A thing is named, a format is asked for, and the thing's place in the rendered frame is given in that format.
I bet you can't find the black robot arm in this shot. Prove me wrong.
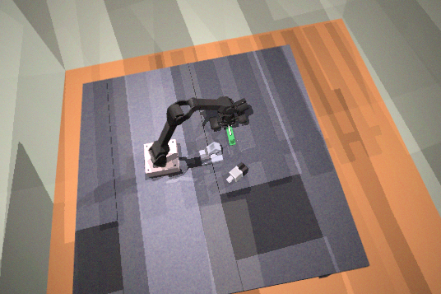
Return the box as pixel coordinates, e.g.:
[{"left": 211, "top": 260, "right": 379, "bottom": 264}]
[{"left": 147, "top": 96, "right": 249, "bottom": 168}]

